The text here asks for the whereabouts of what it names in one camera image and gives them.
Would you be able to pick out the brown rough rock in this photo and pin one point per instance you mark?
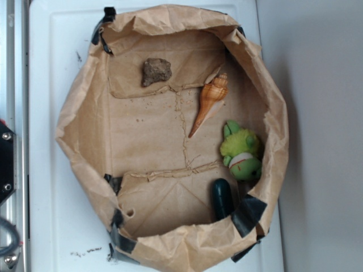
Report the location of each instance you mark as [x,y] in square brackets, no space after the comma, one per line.
[155,70]

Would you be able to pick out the brown paper bag bin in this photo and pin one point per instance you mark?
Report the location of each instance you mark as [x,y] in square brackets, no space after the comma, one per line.
[128,145]

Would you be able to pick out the orange spiral seashell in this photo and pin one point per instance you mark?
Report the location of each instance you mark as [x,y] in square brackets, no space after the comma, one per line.
[211,100]

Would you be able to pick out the green plush frog toy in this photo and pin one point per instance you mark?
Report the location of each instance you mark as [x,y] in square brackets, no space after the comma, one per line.
[241,151]

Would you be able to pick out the dark green plastic cucumber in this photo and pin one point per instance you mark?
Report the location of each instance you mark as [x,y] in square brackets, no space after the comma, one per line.
[222,199]

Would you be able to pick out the white plastic tray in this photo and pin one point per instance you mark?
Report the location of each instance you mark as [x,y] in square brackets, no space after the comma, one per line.
[65,233]

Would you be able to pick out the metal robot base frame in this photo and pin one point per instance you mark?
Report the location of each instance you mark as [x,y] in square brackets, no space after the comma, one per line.
[15,254]

